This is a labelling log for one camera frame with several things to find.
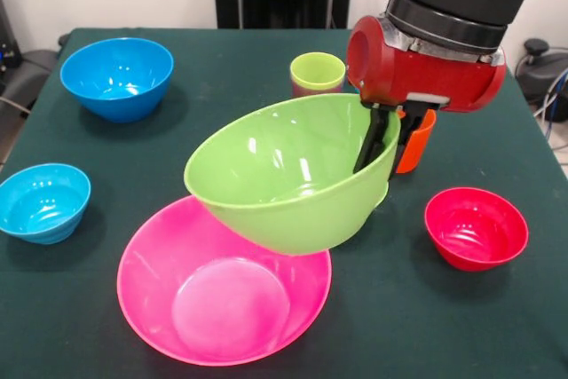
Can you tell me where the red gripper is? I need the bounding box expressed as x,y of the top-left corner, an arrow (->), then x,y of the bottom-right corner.
345,14 -> 508,176

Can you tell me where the purple cup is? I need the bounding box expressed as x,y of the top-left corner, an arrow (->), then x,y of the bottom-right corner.
291,84 -> 347,99

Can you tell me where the lime green cup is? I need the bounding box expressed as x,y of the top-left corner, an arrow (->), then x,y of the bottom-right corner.
289,51 -> 347,93

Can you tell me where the large green bowl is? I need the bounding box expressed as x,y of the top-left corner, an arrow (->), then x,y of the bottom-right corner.
184,93 -> 402,257

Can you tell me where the orange cup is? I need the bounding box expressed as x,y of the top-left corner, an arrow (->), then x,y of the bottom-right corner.
394,109 -> 438,175

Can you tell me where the small red-pink bowl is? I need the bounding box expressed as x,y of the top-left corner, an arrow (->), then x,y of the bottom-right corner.
423,186 -> 530,272

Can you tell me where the black wheel base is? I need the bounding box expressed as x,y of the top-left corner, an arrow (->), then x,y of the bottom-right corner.
517,38 -> 568,122
0,33 -> 72,131

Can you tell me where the dark green table cloth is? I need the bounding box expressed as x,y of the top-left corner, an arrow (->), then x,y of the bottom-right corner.
0,28 -> 568,379

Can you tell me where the large pink bowl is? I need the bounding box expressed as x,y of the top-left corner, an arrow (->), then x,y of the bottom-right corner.
116,194 -> 334,367

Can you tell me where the large blue bowl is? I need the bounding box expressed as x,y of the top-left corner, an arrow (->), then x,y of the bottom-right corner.
59,37 -> 175,123

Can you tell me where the small light blue bowl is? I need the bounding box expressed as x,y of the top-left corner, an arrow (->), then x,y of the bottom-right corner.
0,162 -> 92,246

